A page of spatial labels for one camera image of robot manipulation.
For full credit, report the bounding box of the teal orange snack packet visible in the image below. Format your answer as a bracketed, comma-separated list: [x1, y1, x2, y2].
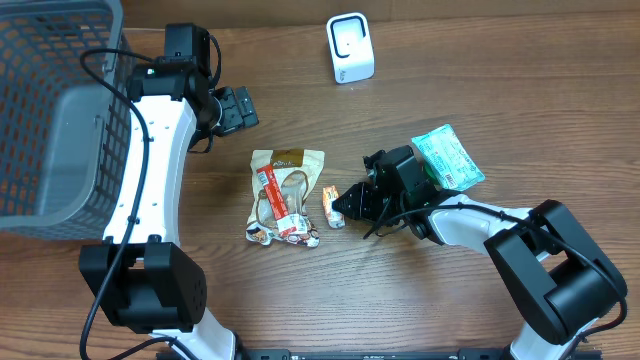
[411, 124, 485, 191]

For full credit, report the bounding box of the beige snack pouch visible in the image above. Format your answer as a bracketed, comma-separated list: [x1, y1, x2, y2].
[245, 149, 325, 248]

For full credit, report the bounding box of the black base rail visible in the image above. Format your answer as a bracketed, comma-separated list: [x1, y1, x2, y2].
[155, 347, 604, 360]

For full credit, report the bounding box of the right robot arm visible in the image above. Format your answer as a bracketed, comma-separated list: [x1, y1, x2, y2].
[332, 146, 628, 359]

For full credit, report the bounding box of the red snack bar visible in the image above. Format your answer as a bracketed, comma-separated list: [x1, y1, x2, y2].
[257, 164, 297, 237]

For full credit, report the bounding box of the white barcode scanner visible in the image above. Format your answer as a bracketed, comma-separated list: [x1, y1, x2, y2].
[326, 12, 375, 84]

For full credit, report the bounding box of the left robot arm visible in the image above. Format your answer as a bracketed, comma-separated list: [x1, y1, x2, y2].
[79, 23, 258, 360]

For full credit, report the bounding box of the small orange snack packet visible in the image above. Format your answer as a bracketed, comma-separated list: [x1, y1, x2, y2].
[322, 185, 346, 229]

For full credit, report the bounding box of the grey plastic mesh basket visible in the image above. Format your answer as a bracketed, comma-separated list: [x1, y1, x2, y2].
[1, 0, 135, 240]

